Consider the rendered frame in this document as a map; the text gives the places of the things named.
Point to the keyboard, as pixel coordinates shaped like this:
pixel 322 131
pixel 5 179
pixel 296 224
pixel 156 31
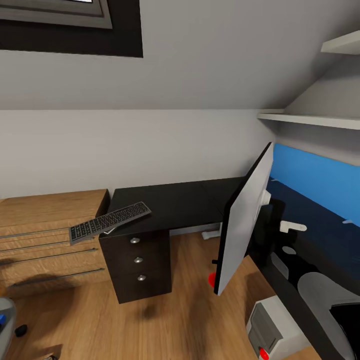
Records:
pixel 99 225

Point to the desk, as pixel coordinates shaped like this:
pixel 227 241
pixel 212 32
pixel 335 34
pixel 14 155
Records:
pixel 332 246

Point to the fixed window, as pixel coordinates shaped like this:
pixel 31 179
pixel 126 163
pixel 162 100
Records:
pixel 86 27

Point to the swivel chair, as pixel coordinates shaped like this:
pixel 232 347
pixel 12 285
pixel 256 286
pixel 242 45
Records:
pixel 8 308

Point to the monitor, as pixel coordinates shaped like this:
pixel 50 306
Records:
pixel 239 219

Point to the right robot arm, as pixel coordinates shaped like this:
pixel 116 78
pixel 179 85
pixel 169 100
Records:
pixel 336 308

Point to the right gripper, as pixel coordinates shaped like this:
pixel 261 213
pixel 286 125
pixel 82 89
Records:
pixel 274 232

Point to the room divider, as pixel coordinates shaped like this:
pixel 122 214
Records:
pixel 332 184

